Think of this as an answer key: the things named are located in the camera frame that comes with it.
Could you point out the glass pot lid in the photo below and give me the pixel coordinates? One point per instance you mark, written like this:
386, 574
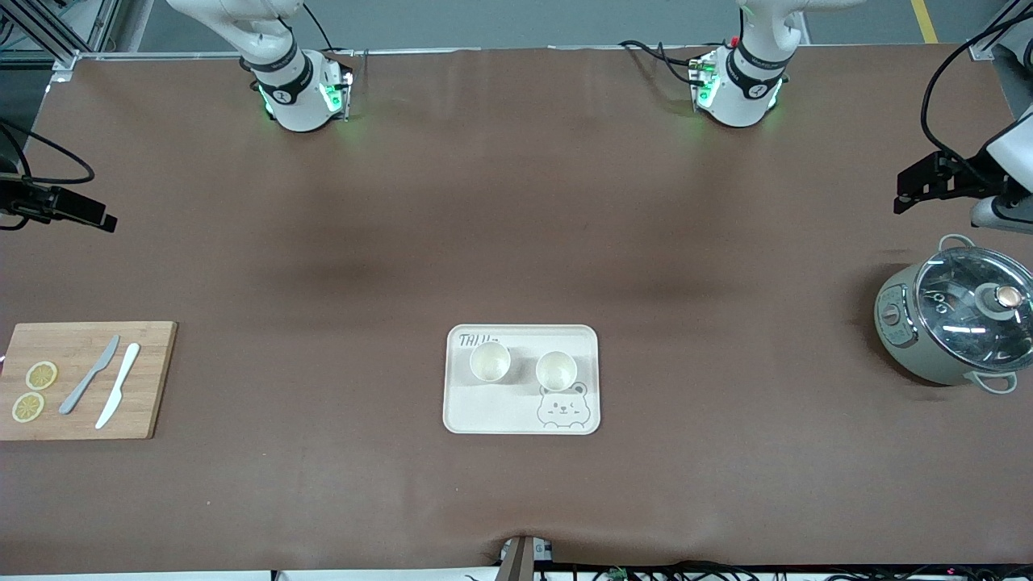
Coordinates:
960, 298

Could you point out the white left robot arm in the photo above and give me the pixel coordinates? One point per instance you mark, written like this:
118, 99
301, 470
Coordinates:
738, 89

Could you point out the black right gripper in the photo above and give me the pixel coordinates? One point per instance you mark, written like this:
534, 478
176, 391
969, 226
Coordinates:
18, 198

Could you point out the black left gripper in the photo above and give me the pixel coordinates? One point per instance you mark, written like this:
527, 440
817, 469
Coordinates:
971, 179

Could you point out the bamboo cutting board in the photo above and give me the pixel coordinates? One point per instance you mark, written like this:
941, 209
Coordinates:
81, 424

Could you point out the white plastic knife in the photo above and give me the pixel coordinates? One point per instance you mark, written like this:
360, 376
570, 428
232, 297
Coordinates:
119, 383

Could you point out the cream tray with bear print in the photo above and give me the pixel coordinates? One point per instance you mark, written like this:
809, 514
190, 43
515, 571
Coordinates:
500, 407

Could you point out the white plastic cup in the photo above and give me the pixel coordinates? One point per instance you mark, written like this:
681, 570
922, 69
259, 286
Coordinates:
556, 371
490, 362

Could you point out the aluminium frame profile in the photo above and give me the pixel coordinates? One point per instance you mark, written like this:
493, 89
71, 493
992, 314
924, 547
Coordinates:
1001, 28
56, 32

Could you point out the grey-green electric cooking pot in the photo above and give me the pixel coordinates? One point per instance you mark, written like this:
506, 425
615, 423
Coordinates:
908, 339

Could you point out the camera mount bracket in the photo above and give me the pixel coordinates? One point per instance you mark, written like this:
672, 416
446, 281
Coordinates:
520, 561

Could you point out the lemon slice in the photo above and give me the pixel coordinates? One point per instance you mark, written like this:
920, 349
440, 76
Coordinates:
42, 375
27, 407

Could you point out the grey plastic knife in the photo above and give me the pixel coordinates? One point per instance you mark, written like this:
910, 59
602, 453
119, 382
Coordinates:
85, 381

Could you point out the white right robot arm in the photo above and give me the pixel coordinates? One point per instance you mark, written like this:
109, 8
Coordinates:
294, 89

